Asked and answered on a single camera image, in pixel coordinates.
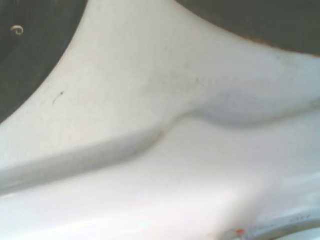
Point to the white electric stove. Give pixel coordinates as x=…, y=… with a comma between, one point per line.
x=160, y=162

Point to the black burner with steel saucepan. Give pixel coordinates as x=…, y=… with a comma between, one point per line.
x=30, y=62

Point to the black burner with wok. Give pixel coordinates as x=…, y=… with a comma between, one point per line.
x=262, y=20

